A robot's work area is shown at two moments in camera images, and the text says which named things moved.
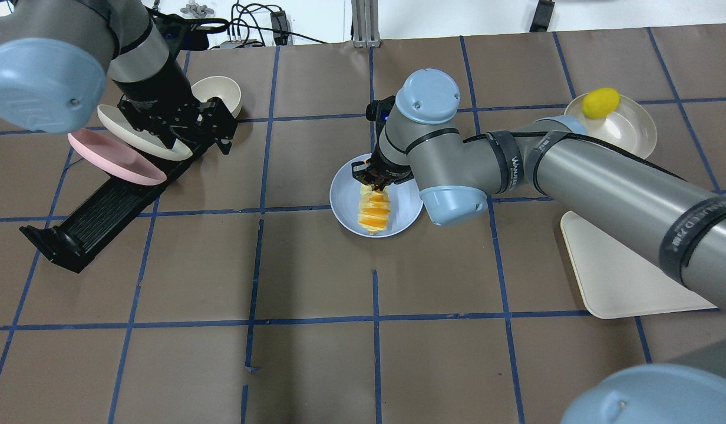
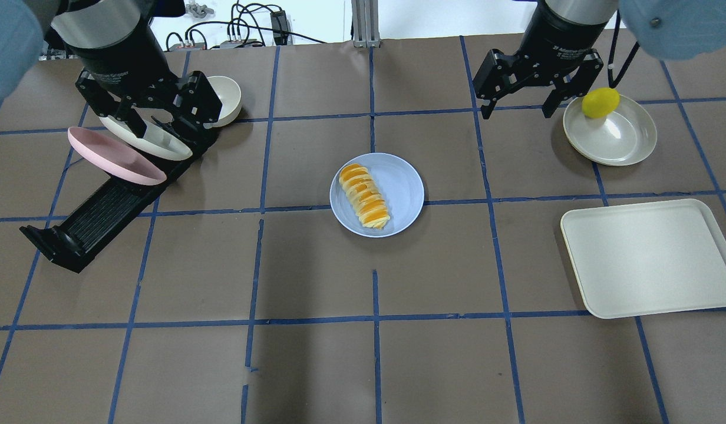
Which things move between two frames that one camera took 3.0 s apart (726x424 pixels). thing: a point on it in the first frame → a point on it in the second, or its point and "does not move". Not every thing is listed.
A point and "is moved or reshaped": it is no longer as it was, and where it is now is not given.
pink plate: (116, 156) does not move
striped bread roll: (374, 208) is moved or reshaped
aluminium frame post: (365, 24) does not move
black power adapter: (280, 27) does not move
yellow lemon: (599, 103) does not move
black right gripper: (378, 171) → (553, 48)
